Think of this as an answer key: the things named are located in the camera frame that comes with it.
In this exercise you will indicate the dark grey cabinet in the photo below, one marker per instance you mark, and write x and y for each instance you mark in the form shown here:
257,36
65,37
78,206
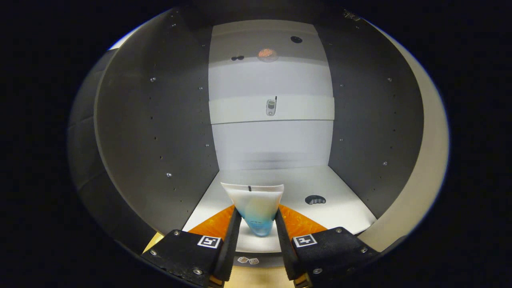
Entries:
160,120

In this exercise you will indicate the white cabinet shelf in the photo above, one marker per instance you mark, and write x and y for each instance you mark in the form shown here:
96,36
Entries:
340,208

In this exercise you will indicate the white blue squeeze tube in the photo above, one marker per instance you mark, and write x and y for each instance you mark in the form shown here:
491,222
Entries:
256,204

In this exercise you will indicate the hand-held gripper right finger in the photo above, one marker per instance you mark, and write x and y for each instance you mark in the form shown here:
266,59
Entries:
286,248

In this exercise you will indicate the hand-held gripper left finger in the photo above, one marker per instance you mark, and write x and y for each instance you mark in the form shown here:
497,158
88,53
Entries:
228,248

